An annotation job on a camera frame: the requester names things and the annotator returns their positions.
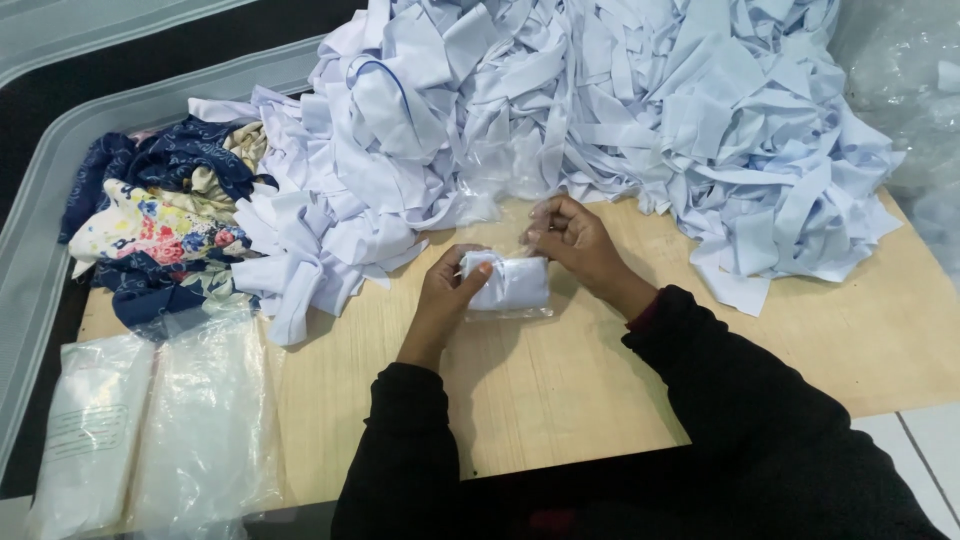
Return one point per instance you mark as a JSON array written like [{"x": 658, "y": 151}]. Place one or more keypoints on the person's left hand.
[{"x": 439, "y": 307}]

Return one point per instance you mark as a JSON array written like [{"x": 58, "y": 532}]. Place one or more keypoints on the large clear plastic sack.
[{"x": 907, "y": 97}]

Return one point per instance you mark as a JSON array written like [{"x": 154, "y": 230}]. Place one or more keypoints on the small clear plastic bag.
[{"x": 517, "y": 304}]

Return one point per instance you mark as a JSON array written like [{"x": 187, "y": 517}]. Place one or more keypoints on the plain pack of plastic bags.
[{"x": 206, "y": 427}]

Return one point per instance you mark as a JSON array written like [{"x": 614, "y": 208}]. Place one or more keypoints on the cream floral fabric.
[{"x": 150, "y": 229}]

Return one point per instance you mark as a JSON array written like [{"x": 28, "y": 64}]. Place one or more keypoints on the white fabric piece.
[{"x": 517, "y": 283}]

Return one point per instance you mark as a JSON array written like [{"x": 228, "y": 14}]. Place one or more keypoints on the person's right hand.
[{"x": 581, "y": 247}]

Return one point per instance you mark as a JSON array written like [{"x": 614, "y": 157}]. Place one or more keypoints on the translucent plastic bin lid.
[{"x": 82, "y": 30}]

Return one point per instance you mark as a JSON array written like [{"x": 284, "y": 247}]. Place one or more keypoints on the navy patterned fabric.
[{"x": 176, "y": 154}]

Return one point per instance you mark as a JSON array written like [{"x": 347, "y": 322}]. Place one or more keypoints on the heap of white fabric strips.
[{"x": 585, "y": 112}]

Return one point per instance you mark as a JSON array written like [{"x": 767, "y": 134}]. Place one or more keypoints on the translucent plastic storage bin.
[{"x": 34, "y": 225}]

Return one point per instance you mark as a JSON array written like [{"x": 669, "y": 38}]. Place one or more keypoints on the beige patterned fabric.
[{"x": 240, "y": 150}]

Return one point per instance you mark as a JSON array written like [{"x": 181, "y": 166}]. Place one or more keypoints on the printed pack of plastic bags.
[{"x": 90, "y": 435}]

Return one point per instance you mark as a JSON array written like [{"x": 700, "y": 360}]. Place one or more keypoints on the navy floral fabric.
[{"x": 157, "y": 296}]

